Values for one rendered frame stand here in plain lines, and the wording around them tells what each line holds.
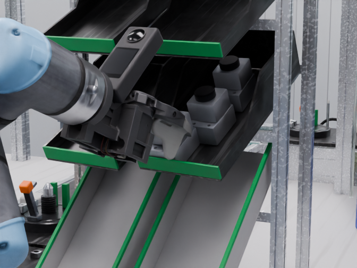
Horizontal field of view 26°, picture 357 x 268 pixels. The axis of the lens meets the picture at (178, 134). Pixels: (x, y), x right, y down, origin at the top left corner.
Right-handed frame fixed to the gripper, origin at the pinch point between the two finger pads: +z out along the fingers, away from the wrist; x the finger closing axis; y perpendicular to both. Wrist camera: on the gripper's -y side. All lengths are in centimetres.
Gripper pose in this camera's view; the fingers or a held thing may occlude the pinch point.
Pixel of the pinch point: (170, 124)
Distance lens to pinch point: 106.2
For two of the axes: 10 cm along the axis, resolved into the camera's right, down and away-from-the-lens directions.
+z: 4.8, 2.6, 8.4
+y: -2.2, 9.6, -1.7
